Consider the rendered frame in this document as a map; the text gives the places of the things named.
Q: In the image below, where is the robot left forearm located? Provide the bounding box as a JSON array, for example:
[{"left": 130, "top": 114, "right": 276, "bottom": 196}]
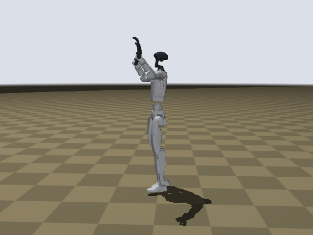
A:
[{"left": 135, "top": 55, "right": 156, "bottom": 76}]

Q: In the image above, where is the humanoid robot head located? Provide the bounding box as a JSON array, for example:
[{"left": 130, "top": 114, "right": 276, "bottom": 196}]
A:
[{"left": 154, "top": 52, "right": 168, "bottom": 71}]

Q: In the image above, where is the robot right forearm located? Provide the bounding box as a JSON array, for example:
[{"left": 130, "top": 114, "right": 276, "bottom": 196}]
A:
[{"left": 132, "top": 60, "right": 146, "bottom": 76}]

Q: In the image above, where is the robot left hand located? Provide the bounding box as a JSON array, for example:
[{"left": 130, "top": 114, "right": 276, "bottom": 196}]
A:
[{"left": 133, "top": 37, "right": 142, "bottom": 59}]

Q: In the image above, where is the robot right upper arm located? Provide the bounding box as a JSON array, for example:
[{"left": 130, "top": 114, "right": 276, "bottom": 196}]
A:
[{"left": 140, "top": 74, "right": 151, "bottom": 82}]

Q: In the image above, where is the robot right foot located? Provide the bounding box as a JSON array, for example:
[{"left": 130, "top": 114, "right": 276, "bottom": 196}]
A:
[{"left": 152, "top": 180, "right": 170, "bottom": 187}]

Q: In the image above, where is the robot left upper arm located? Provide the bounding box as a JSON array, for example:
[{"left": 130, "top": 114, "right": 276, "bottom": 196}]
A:
[{"left": 146, "top": 70, "right": 166, "bottom": 81}]

